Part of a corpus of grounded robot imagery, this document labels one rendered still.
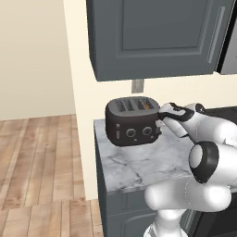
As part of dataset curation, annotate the dark grey base cupboard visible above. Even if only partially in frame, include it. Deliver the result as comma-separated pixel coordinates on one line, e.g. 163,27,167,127
94,135,198,237

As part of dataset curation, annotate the dark grey wall cupboard door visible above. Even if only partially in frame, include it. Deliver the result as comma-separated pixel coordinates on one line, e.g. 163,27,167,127
86,0,237,82

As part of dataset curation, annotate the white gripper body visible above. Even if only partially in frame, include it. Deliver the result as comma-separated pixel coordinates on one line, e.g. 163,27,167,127
162,117,190,139

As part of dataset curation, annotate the black four-slot toaster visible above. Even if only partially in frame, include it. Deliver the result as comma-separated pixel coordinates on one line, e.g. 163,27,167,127
105,95,163,148

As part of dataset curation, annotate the grey wall outlet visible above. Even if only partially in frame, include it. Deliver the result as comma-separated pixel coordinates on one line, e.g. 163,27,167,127
131,79,145,94

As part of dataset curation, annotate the dark grey base cupboard door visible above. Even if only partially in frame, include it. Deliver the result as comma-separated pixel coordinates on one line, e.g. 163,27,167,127
106,212,159,237

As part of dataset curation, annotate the dark grey drawer front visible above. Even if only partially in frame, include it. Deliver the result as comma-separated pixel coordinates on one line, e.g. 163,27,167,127
106,188,156,215

